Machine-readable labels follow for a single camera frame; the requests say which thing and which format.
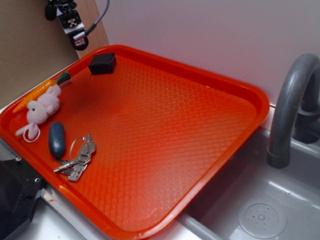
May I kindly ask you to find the black box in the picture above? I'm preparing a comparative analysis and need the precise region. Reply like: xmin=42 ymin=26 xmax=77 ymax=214
xmin=88 ymin=52 xmax=117 ymax=75

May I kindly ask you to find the red plastic tray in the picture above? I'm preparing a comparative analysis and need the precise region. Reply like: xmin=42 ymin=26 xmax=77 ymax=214
xmin=0 ymin=45 xmax=269 ymax=240

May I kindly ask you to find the silver keys bunch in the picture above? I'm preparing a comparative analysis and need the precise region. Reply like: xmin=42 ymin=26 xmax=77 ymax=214
xmin=53 ymin=133 xmax=96 ymax=182

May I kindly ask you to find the wooden board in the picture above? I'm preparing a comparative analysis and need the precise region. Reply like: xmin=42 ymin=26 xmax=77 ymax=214
xmin=75 ymin=0 xmax=109 ymax=58

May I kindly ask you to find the dark oval key fob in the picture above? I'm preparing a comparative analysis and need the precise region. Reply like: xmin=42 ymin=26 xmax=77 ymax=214
xmin=48 ymin=121 xmax=66 ymax=159

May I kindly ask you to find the grey toy sink basin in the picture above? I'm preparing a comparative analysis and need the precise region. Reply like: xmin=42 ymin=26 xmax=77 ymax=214
xmin=178 ymin=128 xmax=320 ymax=240

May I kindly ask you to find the pink plush bunny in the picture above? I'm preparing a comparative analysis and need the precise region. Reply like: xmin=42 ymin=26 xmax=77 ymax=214
xmin=15 ymin=85 xmax=62 ymax=143

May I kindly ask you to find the orange toy carrot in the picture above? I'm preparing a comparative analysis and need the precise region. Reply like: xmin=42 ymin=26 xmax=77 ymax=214
xmin=12 ymin=71 xmax=71 ymax=114

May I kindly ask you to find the grey toy faucet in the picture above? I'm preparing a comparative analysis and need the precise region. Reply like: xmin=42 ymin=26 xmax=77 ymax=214
xmin=267 ymin=53 xmax=320 ymax=169

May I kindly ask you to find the braided grey cable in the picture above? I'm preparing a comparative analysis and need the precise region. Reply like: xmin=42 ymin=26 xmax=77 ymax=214
xmin=84 ymin=0 xmax=111 ymax=36

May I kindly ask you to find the black camera on mount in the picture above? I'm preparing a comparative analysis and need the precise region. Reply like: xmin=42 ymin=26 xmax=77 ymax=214
xmin=44 ymin=0 xmax=89 ymax=51

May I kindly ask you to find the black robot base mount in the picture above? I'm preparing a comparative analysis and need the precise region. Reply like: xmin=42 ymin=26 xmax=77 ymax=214
xmin=0 ymin=157 xmax=44 ymax=240

